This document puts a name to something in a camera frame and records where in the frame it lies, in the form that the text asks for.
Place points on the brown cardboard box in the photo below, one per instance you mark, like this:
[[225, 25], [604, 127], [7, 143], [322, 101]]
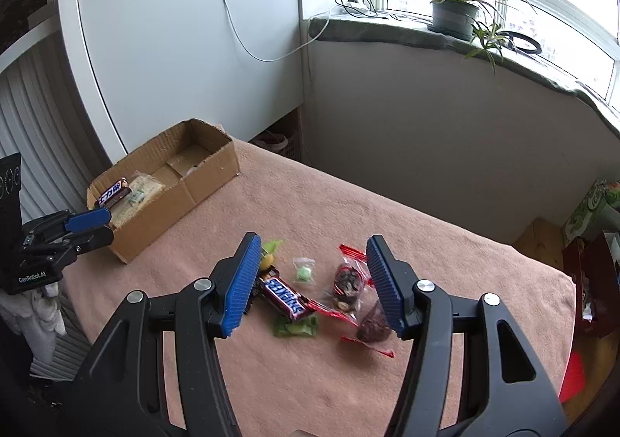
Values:
[[168, 176]]

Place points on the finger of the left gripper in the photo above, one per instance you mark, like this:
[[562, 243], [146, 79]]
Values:
[[66, 222], [82, 243]]

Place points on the dark side table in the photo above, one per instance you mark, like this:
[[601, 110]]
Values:
[[594, 268]]

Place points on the green printed carton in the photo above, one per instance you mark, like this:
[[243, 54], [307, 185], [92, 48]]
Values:
[[597, 212]]

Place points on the Snickers bar English text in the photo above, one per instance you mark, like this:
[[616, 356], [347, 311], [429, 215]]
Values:
[[282, 297]]

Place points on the green orange candy wrapper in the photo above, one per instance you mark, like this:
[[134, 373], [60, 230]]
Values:
[[268, 254]]

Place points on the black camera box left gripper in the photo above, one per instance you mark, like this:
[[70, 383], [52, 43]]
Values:
[[11, 220]]

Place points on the white cloth glove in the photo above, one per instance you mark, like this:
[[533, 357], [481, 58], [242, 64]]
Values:
[[37, 316]]

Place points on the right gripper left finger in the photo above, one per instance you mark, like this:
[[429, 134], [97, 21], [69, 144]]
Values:
[[154, 369]]

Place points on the large Snickers bar Chinese text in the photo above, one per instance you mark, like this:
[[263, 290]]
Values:
[[114, 194]]

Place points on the clear wrapper green candy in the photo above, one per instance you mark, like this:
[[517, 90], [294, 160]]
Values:
[[304, 270]]

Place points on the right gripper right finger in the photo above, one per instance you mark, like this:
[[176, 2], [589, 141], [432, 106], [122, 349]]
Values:
[[505, 390]]

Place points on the red clear date packet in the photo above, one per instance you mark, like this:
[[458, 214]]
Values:
[[344, 298], [372, 332]]

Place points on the small spider plant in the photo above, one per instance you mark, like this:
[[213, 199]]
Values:
[[487, 42]]

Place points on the clear packet of crackers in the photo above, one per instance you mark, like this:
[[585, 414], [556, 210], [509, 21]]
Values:
[[144, 189]]

